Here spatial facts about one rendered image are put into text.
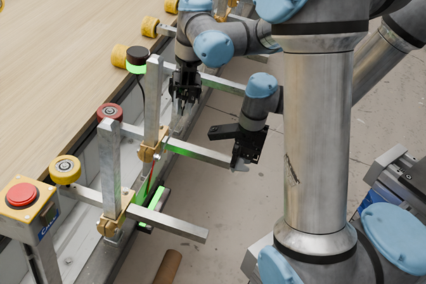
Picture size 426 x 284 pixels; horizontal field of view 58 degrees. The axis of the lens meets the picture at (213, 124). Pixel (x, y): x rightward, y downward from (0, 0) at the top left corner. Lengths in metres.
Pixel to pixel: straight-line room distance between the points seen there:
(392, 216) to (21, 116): 1.02
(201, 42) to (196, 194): 1.48
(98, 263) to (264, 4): 0.88
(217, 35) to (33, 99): 0.72
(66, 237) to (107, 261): 0.20
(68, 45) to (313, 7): 1.24
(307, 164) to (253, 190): 1.78
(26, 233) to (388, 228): 0.54
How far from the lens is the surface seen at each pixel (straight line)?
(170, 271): 1.85
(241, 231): 2.09
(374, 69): 0.82
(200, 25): 0.84
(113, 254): 1.17
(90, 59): 1.50
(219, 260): 1.99
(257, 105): 0.99
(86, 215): 1.35
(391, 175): 1.19
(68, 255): 1.28
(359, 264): 0.60
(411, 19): 0.78
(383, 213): 0.66
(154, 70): 1.01
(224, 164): 1.20
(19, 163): 1.14
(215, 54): 0.80
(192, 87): 0.97
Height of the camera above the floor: 1.72
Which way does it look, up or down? 41 degrees down
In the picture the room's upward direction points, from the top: 11 degrees clockwise
